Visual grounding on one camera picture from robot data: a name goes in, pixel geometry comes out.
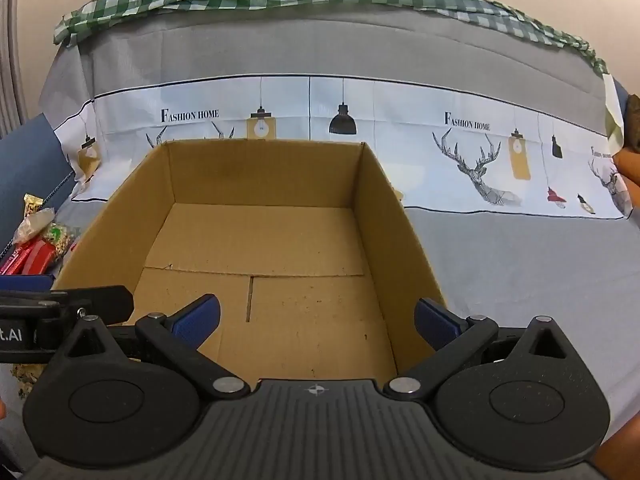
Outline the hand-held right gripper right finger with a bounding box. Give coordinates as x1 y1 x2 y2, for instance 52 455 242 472
384 297 576 402

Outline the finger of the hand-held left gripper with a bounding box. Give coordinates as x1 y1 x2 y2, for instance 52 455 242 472
0 275 66 306
50 285 135 326

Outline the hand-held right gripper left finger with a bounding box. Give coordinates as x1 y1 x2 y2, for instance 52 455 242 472
47 294 251 402

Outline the red snack packet blue end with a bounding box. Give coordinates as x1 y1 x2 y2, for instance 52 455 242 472
0 239 60 276

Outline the puffed grain cake packet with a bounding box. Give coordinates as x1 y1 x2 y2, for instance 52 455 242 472
41 222 82 263

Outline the brown cardboard box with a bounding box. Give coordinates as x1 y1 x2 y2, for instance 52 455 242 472
52 139 446 386

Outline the clear bag beige snack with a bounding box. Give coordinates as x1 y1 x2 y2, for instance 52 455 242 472
14 207 56 242

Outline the blue sofa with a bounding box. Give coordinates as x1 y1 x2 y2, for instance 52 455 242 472
0 112 77 257

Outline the grey curtain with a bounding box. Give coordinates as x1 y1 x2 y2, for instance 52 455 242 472
0 0 27 133

